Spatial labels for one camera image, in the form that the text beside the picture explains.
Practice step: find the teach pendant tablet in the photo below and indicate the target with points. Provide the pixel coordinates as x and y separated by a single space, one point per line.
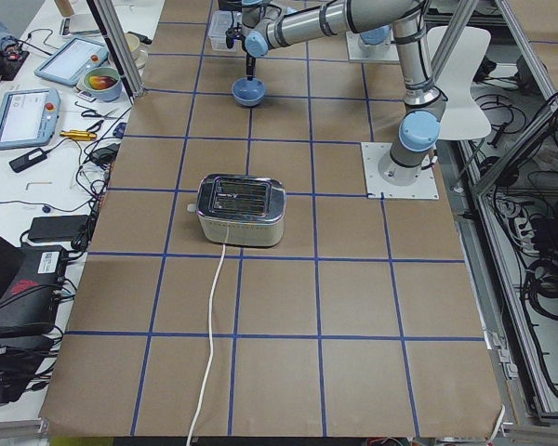
71 61
28 118

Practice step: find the white chair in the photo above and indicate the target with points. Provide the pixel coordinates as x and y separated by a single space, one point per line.
463 119

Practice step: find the blue bowl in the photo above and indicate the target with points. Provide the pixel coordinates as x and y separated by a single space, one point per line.
248 93

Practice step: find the black gripper finger toward table centre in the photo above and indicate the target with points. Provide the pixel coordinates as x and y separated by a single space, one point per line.
250 67

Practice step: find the cream and chrome toaster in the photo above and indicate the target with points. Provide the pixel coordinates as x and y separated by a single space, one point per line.
241 210

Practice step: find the robot arm over blue bowl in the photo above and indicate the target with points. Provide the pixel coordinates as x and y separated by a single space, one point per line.
267 25

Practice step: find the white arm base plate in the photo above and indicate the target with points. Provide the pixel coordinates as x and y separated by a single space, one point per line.
384 179

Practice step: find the clear plastic food container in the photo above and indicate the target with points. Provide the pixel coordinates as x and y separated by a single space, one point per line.
220 22

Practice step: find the yellow screwdriver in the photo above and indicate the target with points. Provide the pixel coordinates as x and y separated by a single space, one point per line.
78 135

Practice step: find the bowl with fruit print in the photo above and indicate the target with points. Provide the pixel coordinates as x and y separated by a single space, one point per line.
103 83

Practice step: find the black power adapter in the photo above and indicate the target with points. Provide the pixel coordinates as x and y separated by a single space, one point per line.
56 228

